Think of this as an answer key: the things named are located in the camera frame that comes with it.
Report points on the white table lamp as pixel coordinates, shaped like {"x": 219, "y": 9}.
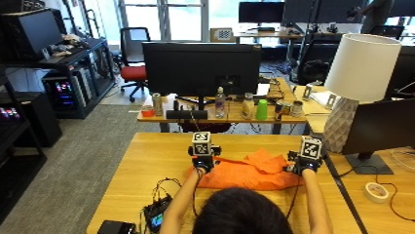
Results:
{"x": 357, "y": 84}

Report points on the person's left hand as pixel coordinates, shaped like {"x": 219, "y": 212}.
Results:
{"x": 203, "y": 163}

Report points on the black box device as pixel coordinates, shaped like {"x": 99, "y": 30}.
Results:
{"x": 116, "y": 227}

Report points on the white marker cube on right glove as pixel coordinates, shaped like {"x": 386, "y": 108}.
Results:
{"x": 310, "y": 147}

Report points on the orange cloth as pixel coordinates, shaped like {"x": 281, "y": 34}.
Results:
{"x": 249, "y": 174}

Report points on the black computer monitor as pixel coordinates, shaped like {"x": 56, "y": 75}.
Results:
{"x": 381, "y": 130}

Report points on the wooden desk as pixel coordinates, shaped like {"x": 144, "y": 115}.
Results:
{"x": 225, "y": 110}

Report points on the white marker cube on glove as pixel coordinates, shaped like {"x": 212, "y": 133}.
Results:
{"x": 310, "y": 147}
{"x": 201, "y": 143}

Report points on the black speaker bar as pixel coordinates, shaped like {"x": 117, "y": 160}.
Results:
{"x": 187, "y": 114}

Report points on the black shelf rack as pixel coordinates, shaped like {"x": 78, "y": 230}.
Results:
{"x": 64, "y": 74}

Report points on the checkerboard calibration board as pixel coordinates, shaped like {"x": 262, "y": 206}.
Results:
{"x": 223, "y": 34}

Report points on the large black monitor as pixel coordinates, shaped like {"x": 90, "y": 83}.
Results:
{"x": 201, "y": 69}

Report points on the clear plastic water bottle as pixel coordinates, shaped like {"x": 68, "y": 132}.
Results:
{"x": 220, "y": 103}

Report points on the small orange container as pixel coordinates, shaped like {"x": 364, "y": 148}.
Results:
{"x": 148, "y": 111}

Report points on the red seat office chair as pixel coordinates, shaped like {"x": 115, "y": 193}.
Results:
{"x": 133, "y": 61}

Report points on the black monitor on rack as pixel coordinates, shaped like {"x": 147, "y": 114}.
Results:
{"x": 32, "y": 34}

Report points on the beige bottle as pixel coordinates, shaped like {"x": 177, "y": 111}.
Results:
{"x": 248, "y": 106}

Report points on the black office chair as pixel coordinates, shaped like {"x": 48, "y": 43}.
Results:
{"x": 316, "y": 61}

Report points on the white marker cube on left glove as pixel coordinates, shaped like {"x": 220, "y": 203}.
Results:
{"x": 201, "y": 143}

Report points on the roll of white tape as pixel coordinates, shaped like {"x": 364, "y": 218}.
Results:
{"x": 376, "y": 192}

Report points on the green plastic cup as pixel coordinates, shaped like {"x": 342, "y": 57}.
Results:
{"x": 261, "y": 109}

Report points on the person's right hand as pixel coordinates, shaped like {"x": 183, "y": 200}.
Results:
{"x": 306, "y": 165}

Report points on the the person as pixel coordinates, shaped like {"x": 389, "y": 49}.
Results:
{"x": 242, "y": 213}

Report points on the glass jar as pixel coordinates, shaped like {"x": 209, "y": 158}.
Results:
{"x": 297, "y": 109}

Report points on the computer tower with coloured lights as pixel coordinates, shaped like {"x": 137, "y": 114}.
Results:
{"x": 64, "y": 91}

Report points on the dark drink can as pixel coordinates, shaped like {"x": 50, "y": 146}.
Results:
{"x": 280, "y": 111}

